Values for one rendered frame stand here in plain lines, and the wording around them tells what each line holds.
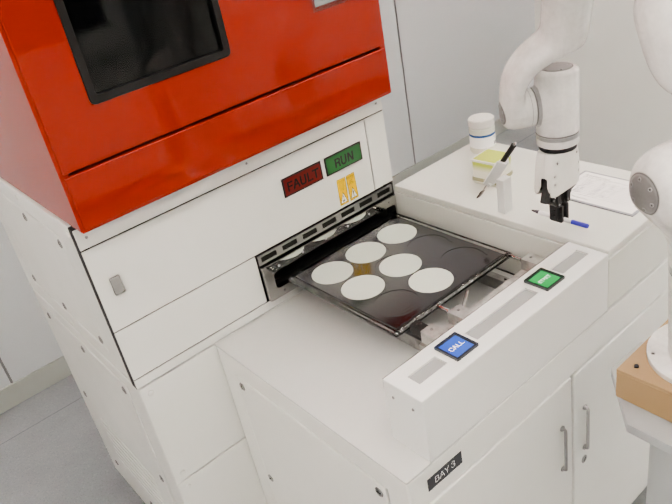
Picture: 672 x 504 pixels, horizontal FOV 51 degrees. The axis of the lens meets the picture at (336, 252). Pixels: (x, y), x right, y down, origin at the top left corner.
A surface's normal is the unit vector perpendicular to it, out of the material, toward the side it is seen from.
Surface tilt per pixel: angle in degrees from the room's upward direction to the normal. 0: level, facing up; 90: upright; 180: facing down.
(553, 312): 90
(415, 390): 0
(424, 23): 90
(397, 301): 0
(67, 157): 90
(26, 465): 0
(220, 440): 90
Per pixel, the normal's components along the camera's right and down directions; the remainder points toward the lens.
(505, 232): -0.75, 0.44
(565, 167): 0.62, 0.31
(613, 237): -0.17, -0.85
